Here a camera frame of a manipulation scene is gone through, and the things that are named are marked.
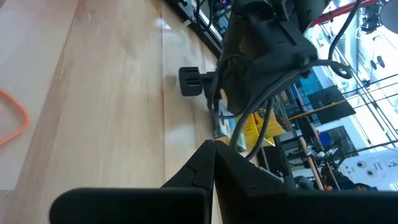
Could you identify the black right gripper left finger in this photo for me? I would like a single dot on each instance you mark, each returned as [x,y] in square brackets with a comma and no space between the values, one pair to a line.
[140,205]

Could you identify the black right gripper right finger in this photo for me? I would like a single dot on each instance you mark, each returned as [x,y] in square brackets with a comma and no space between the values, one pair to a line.
[280,208]

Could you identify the yellow green crayon box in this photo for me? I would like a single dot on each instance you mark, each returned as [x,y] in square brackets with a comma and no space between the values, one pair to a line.
[225,130]
[281,115]

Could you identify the orange silicone wristband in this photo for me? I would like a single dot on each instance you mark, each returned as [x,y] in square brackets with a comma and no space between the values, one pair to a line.
[25,116]

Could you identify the yellow plastic basket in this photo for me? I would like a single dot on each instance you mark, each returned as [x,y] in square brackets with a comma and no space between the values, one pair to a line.
[252,132]

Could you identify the black monitor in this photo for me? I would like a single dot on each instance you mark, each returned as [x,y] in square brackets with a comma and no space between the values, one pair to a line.
[331,104]

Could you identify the person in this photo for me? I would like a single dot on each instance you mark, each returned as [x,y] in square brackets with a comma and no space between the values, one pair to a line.
[363,187]

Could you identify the black ceiling spotlight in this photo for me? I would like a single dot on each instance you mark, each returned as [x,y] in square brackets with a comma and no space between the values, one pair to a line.
[370,18]

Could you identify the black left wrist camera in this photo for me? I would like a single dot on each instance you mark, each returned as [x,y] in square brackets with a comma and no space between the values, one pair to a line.
[183,81]

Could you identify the black metal frame stand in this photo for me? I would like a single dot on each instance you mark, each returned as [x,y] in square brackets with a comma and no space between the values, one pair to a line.
[373,146]

